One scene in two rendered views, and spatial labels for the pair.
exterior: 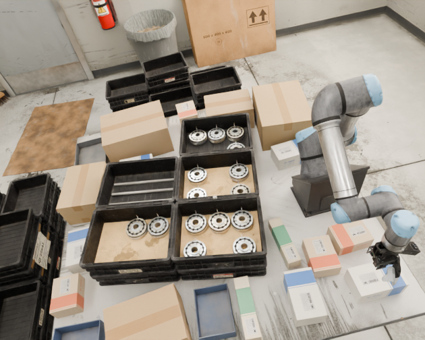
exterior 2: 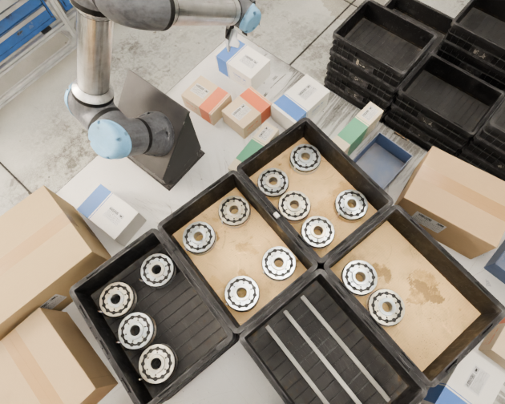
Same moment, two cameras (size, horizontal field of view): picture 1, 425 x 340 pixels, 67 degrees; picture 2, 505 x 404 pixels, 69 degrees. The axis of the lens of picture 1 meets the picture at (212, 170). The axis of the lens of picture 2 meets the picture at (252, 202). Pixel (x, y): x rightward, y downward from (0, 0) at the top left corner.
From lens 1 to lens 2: 1.22 m
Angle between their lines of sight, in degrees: 57
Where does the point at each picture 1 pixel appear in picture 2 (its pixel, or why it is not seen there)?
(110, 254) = (442, 313)
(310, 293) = (297, 93)
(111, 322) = (495, 224)
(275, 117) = (59, 244)
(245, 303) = (355, 129)
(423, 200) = (64, 142)
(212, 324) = (385, 166)
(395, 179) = (42, 176)
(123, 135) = not seen: outside the picture
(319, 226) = (208, 135)
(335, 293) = (272, 92)
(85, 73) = not seen: outside the picture
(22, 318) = not seen: outside the picture
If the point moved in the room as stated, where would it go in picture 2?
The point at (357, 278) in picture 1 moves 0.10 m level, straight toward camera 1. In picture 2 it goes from (255, 68) to (280, 68)
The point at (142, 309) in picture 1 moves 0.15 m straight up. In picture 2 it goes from (454, 206) to (480, 186)
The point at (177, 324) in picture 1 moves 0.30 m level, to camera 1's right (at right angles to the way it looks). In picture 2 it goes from (431, 161) to (357, 110)
